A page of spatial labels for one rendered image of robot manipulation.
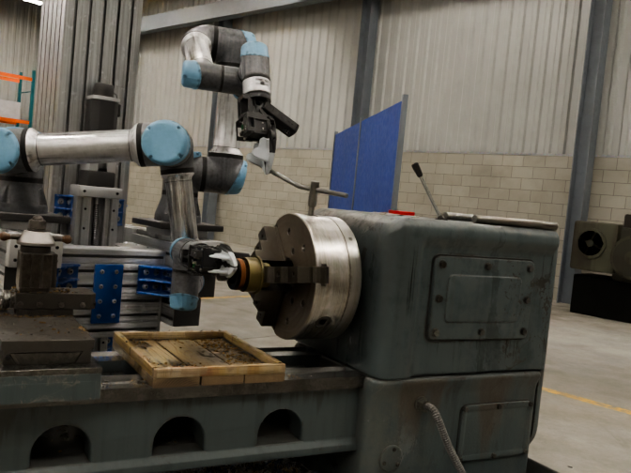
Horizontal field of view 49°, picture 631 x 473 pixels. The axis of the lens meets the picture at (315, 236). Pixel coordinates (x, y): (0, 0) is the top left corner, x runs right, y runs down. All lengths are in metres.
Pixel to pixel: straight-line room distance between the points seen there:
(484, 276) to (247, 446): 0.73
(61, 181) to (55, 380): 1.06
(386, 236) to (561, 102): 10.99
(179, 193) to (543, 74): 11.09
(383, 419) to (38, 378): 0.80
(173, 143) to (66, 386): 0.74
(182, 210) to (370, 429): 0.79
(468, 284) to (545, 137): 10.82
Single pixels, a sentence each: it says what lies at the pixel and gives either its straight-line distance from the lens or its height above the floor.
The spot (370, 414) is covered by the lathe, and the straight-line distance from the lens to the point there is 1.70.
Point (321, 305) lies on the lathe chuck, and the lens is 1.61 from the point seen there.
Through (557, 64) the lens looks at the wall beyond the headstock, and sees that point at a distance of 12.68.
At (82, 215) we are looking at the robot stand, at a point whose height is 1.16.
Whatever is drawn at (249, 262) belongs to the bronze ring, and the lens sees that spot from 1.65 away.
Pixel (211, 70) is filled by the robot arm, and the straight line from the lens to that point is 1.95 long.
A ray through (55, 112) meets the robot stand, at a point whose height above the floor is 1.47.
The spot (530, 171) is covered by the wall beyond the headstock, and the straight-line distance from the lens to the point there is 12.51.
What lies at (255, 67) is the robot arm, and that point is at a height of 1.61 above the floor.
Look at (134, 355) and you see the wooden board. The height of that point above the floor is 0.90.
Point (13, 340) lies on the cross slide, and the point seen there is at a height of 0.97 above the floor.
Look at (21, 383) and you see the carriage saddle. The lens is 1.36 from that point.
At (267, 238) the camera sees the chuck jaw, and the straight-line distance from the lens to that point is 1.74.
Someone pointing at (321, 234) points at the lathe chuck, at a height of 1.20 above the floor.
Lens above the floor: 1.27
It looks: 3 degrees down
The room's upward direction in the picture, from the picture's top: 5 degrees clockwise
